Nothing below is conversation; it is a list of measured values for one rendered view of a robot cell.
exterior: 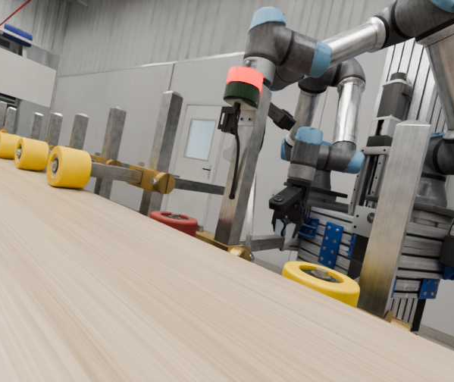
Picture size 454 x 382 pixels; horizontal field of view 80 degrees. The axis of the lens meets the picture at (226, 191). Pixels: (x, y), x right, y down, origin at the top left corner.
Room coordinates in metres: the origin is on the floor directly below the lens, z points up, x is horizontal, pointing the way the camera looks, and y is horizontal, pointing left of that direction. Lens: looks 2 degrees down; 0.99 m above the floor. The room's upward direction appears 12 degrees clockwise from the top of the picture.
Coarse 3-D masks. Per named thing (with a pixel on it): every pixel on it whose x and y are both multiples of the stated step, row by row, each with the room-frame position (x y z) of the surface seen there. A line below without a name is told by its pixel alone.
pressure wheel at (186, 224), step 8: (152, 216) 0.42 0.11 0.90; (160, 216) 0.42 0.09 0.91; (168, 216) 0.44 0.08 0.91; (176, 216) 0.44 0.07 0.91; (184, 216) 0.47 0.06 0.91; (168, 224) 0.41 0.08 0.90; (176, 224) 0.41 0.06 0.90; (184, 224) 0.41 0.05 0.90; (192, 224) 0.42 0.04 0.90; (184, 232) 0.41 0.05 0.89; (192, 232) 0.43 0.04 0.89
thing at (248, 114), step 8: (232, 96) 0.44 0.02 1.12; (232, 104) 0.47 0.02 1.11; (240, 104) 0.46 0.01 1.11; (248, 104) 0.45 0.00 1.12; (240, 112) 0.50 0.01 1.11; (248, 112) 0.48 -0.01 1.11; (240, 120) 0.49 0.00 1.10; (248, 120) 0.48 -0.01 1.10; (232, 184) 0.48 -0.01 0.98; (232, 192) 0.48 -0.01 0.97
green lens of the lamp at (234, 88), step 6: (228, 84) 0.45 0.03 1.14; (234, 84) 0.44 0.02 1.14; (240, 84) 0.43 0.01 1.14; (246, 84) 0.43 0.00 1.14; (228, 90) 0.44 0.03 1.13; (234, 90) 0.44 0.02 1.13; (240, 90) 0.43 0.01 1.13; (246, 90) 0.44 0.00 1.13; (252, 90) 0.44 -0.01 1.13; (258, 90) 0.45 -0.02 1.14; (240, 96) 0.43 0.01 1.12; (246, 96) 0.44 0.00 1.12; (252, 96) 0.44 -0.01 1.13; (258, 96) 0.46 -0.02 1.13
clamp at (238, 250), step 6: (198, 234) 0.51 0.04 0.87; (204, 234) 0.52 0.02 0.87; (210, 234) 0.53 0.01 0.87; (204, 240) 0.50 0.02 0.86; (210, 240) 0.49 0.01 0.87; (216, 240) 0.49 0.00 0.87; (216, 246) 0.48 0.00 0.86; (222, 246) 0.47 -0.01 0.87; (228, 246) 0.47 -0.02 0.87; (234, 246) 0.48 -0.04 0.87; (240, 246) 0.49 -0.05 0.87; (234, 252) 0.47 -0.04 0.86; (240, 252) 0.46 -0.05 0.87; (246, 252) 0.48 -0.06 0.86; (246, 258) 0.48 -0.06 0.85
